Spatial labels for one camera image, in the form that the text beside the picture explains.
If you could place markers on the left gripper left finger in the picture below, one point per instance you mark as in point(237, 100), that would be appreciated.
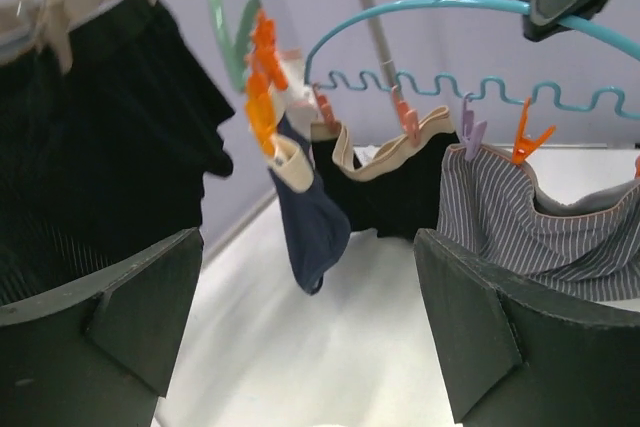
point(100, 351)

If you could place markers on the grey striped underwear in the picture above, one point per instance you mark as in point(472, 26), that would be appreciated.
point(497, 210)

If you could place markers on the black underwear beige waistband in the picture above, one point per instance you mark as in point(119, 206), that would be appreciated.
point(398, 191)

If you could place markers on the purple clothes peg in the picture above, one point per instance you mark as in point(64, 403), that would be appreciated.
point(472, 132)

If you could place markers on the white underwear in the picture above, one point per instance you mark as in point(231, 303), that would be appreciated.
point(296, 103)

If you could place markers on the navy blue underwear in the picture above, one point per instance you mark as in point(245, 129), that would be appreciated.
point(316, 230)

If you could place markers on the green plastic clip hanger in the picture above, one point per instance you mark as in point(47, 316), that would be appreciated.
point(234, 47)

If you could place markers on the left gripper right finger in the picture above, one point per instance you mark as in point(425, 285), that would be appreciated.
point(513, 352)

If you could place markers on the front wooden clip hanger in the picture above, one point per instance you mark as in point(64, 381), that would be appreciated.
point(47, 23)

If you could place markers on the orange clothes peg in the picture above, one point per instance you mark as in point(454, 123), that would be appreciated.
point(524, 145)

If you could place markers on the front black shorts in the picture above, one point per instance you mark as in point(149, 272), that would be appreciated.
point(103, 160)

